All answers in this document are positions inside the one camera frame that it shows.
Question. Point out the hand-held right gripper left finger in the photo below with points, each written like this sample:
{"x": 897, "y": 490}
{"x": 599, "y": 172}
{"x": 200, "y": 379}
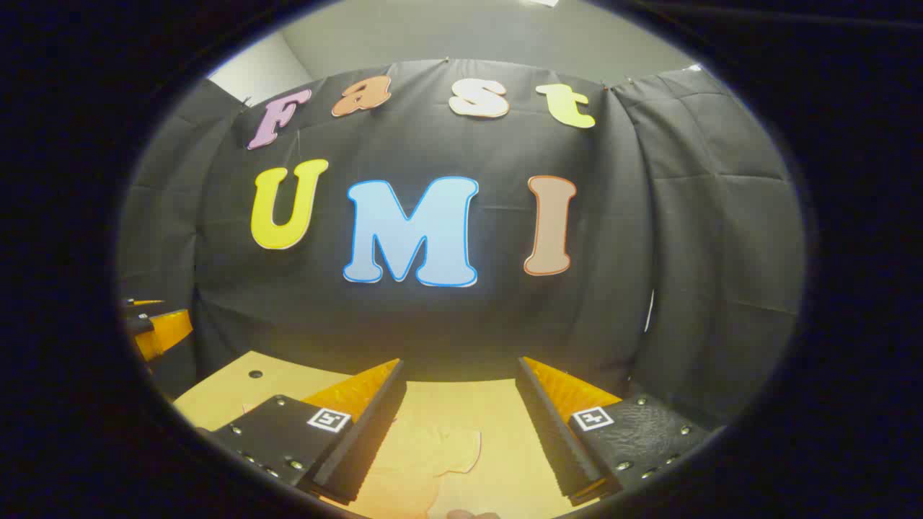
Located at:
{"x": 364, "y": 440}

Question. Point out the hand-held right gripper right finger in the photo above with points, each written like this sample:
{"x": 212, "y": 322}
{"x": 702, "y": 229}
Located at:
{"x": 555, "y": 440}

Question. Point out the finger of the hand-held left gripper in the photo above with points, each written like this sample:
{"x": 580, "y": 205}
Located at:
{"x": 140, "y": 308}
{"x": 169, "y": 331}

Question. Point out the orange T-shirt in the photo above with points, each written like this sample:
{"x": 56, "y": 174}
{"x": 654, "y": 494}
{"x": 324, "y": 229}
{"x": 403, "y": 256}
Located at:
{"x": 411, "y": 468}

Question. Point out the black backdrop cloth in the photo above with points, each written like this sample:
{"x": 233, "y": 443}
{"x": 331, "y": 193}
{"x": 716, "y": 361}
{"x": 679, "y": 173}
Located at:
{"x": 469, "y": 324}

